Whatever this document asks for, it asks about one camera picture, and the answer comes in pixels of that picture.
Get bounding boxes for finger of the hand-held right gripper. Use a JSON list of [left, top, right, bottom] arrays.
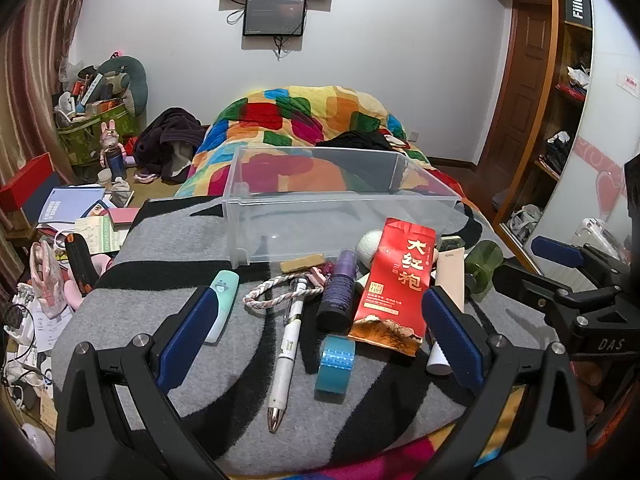
[[531, 235, 628, 281], [492, 259, 583, 323]]

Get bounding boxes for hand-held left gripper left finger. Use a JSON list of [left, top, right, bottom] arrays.
[[55, 285, 227, 480]]

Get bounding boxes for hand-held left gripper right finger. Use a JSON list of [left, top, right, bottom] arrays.
[[422, 285, 589, 480]]

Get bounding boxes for mint green tube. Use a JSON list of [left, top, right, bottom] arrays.
[[204, 270, 240, 345]]

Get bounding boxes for green translucent jar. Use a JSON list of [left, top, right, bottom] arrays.
[[462, 241, 504, 302]]

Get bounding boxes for cream cosmetic tube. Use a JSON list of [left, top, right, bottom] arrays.
[[426, 251, 469, 375]]

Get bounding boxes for red tea packet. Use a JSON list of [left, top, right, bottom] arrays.
[[348, 217, 437, 357]]

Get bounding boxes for braided rope with pink loop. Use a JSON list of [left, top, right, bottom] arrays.
[[243, 266, 334, 317]]

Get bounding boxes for white pen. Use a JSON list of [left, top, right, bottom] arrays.
[[267, 276, 309, 434]]

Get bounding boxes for purple bottle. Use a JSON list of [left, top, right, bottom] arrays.
[[316, 249, 358, 334]]

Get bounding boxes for tan rectangular block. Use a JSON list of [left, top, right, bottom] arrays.
[[281, 254, 325, 275]]

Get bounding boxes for clear plastic storage bin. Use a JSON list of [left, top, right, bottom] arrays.
[[220, 146, 459, 270]]

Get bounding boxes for person's right hand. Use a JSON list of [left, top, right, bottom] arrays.
[[575, 360, 612, 423]]

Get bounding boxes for white shoes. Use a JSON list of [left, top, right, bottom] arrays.
[[504, 204, 544, 241]]

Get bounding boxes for grey black striped blanket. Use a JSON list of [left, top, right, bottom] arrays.
[[52, 195, 551, 463]]

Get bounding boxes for black white clothes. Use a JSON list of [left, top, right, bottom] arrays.
[[544, 131, 572, 172]]

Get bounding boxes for pink curved massager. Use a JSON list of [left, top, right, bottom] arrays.
[[64, 255, 114, 311]]

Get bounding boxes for blue tape roll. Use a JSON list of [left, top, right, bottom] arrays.
[[314, 335, 357, 405]]

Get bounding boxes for black orange tool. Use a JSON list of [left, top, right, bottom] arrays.
[[63, 233, 100, 296]]

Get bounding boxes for green white booklet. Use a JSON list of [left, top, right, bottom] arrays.
[[74, 214, 126, 256]]

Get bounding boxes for pink book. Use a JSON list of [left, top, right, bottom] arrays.
[[107, 207, 143, 225]]

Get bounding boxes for white wardrobe sliding door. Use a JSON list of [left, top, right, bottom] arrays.
[[524, 0, 640, 288]]

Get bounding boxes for loose white papers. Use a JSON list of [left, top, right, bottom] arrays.
[[9, 299, 76, 357]]

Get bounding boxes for wooden shelf unit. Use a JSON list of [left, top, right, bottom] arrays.
[[492, 0, 602, 242]]

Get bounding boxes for pink clear pouch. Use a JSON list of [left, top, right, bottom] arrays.
[[29, 239, 66, 307]]

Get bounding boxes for wooden door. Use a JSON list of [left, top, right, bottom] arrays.
[[472, 0, 551, 172]]

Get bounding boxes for blue book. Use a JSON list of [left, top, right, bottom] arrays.
[[37, 185, 106, 224]]

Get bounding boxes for white crumpled item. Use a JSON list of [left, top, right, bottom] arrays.
[[566, 64, 594, 87]]

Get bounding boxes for dark clothes pile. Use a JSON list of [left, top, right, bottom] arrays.
[[133, 107, 207, 184]]

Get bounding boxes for pink rabbit toy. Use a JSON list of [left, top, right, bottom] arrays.
[[99, 121, 129, 181]]

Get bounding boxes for green storage box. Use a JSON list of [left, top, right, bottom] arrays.
[[55, 104, 139, 166]]

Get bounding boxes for black garment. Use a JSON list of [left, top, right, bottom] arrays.
[[315, 131, 412, 152]]

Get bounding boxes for red box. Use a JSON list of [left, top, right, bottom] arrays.
[[0, 153, 55, 211]]

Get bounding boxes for colourful patchwork quilt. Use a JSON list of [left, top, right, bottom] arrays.
[[175, 85, 442, 202]]

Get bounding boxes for black box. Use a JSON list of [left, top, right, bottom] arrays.
[[563, 0, 594, 26]]

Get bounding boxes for grey neck pillow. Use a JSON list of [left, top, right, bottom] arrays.
[[97, 55, 150, 119]]

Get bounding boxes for striped curtain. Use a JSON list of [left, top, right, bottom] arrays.
[[0, 0, 97, 187]]

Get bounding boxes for small wall monitor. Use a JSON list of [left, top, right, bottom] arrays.
[[243, 0, 308, 38]]

